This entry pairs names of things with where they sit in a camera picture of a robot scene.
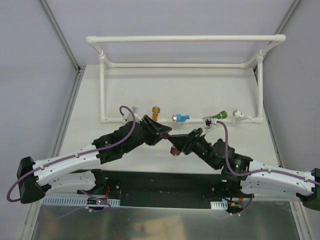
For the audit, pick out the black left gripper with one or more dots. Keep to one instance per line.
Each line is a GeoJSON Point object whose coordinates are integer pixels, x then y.
{"type": "Point", "coordinates": [148, 130]}

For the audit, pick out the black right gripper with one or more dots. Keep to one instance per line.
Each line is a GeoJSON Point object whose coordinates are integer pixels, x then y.
{"type": "Point", "coordinates": [192, 141]}

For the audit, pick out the brown water faucet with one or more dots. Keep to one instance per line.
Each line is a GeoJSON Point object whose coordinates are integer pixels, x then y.
{"type": "Point", "coordinates": [173, 150]}

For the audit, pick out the white PVC pipe frame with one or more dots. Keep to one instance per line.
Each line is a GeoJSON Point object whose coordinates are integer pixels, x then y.
{"type": "Point", "coordinates": [104, 62]}

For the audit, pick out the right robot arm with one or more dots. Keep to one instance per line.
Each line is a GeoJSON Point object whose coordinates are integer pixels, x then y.
{"type": "Point", "coordinates": [249, 176]}

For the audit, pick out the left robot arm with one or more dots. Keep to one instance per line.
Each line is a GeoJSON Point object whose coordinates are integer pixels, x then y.
{"type": "Point", "coordinates": [35, 177]}

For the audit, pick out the blue water faucet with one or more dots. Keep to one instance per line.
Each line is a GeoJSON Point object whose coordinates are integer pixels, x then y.
{"type": "Point", "coordinates": [178, 118]}

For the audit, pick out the orange water faucet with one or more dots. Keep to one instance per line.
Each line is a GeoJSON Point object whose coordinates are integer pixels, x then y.
{"type": "Point", "coordinates": [155, 113]}

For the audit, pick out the green water faucet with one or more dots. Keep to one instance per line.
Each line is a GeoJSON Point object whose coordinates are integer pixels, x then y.
{"type": "Point", "coordinates": [220, 116]}

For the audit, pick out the white water faucet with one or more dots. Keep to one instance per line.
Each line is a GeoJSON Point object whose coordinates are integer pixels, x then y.
{"type": "Point", "coordinates": [239, 117]}

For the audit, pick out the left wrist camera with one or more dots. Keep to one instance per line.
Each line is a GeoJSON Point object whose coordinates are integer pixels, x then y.
{"type": "Point", "coordinates": [129, 116]}

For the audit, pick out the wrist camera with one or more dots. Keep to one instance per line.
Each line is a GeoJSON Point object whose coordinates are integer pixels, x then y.
{"type": "Point", "coordinates": [209, 123]}
{"type": "Point", "coordinates": [129, 116]}

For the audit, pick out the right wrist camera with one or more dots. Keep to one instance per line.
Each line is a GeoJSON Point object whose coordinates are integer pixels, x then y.
{"type": "Point", "coordinates": [209, 123]}

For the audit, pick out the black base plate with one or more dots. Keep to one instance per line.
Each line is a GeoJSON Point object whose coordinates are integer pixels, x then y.
{"type": "Point", "coordinates": [164, 190]}

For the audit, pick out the right white cable duct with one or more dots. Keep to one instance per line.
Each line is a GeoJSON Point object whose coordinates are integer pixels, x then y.
{"type": "Point", "coordinates": [219, 205]}

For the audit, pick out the white cable duct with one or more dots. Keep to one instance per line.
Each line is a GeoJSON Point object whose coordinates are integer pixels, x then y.
{"type": "Point", "coordinates": [219, 205]}
{"type": "Point", "coordinates": [81, 201]}

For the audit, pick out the left white cable duct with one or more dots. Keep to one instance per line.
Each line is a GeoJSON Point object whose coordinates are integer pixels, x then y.
{"type": "Point", "coordinates": [81, 201]}

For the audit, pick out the left aluminium frame post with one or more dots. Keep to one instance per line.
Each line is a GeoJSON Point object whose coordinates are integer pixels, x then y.
{"type": "Point", "coordinates": [59, 33]}

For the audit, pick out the aluminium frame post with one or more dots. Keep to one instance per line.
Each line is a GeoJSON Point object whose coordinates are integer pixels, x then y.
{"type": "Point", "coordinates": [289, 14]}
{"type": "Point", "coordinates": [59, 33]}

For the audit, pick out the right aluminium frame post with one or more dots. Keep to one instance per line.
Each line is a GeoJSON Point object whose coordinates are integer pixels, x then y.
{"type": "Point", "coordinates": [289, 14]}

